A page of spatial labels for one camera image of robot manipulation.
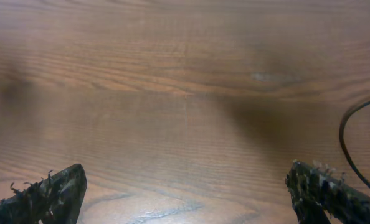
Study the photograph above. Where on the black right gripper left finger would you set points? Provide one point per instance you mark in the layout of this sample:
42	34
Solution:
56	199

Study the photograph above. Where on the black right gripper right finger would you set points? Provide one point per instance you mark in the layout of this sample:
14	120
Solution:
314	194

